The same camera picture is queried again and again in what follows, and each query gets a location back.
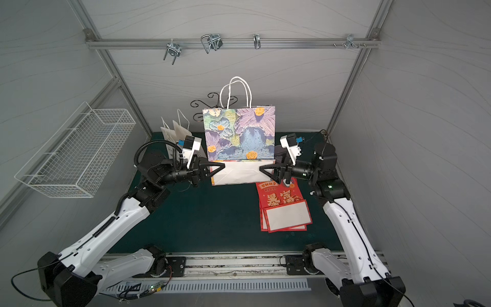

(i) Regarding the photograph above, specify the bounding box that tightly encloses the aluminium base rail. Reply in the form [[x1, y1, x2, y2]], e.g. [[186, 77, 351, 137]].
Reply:
[[99, 251, 392, 283]]

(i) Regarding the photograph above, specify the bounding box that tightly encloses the floral print paper bag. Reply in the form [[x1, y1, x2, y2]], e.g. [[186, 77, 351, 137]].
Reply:
[[202, 76, 276, 186]]

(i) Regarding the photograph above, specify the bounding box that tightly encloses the red RICH paper bag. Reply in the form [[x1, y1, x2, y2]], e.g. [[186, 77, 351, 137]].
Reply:
[[260, 209, 308, 233]]

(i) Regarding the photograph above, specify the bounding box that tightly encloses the green felt table mat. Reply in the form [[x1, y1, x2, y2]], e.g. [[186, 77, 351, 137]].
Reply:
[[107, 132, 346, 253]]

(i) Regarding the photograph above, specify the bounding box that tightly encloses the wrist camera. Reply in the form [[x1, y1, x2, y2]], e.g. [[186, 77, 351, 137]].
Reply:
[[177, 136, 202, 169], [280, 133, 304, 166]]

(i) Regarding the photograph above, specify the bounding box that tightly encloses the white wire wall basket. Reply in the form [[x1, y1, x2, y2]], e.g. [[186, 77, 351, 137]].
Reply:
[[14, 102, 136, 198]]

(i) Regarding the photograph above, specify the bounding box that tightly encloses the white printed paper bag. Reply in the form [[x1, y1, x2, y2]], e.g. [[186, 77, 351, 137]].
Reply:
[[161, 109, 192, 143]]

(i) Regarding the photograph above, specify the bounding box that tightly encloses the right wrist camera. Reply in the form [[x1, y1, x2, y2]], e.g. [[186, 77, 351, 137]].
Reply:
[[280, 133, 304, 166]]

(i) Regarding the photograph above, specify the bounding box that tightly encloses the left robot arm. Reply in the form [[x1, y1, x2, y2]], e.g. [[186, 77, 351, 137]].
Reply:
[[37, 136, 225, 306]]

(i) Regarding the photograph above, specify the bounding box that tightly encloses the aluminium top rail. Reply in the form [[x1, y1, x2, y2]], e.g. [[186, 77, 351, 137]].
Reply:
[[86, 37, 382, 50]]

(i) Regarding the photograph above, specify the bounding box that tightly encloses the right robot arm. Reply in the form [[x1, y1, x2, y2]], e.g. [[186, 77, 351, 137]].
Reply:
[[260, 135, 406, 306]]

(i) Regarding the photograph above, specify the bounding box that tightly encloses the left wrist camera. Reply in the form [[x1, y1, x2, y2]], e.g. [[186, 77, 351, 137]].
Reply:
[[177, 136, 202, 169]]

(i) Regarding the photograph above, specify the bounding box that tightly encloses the slotted cable duct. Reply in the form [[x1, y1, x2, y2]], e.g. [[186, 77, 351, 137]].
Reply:
[[101, 278, 312, 295]]

